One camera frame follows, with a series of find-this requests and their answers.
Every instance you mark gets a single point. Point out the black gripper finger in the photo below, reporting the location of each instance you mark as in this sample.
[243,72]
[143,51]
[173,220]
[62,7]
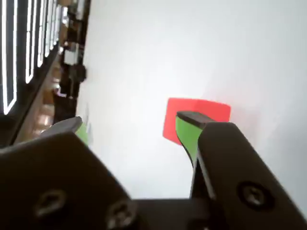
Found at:
[235,167]
[55,172]

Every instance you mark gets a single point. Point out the red lego block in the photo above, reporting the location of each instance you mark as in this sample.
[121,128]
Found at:
[182,105]

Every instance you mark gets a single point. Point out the black office chair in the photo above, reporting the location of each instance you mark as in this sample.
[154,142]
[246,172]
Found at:
[77,72]

